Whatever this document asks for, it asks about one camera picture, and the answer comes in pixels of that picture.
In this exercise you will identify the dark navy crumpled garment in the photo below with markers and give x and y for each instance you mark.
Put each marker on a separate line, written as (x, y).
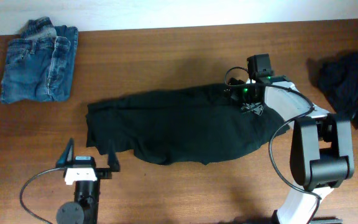
(338, 80)

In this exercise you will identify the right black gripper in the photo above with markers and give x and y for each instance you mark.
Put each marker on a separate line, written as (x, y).
(256, 107)

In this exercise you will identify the black jeans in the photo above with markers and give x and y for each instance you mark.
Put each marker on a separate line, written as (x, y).
(195, 124)

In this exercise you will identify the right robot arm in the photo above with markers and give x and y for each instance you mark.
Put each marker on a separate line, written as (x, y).
(321, 155)

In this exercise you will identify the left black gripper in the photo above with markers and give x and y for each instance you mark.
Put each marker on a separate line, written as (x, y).
(112, 164)

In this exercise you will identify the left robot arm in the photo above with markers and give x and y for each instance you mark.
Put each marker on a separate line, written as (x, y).
(84, 207)

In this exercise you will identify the folded blue denim jeans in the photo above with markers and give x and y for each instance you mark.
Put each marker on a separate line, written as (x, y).
(39, 65)

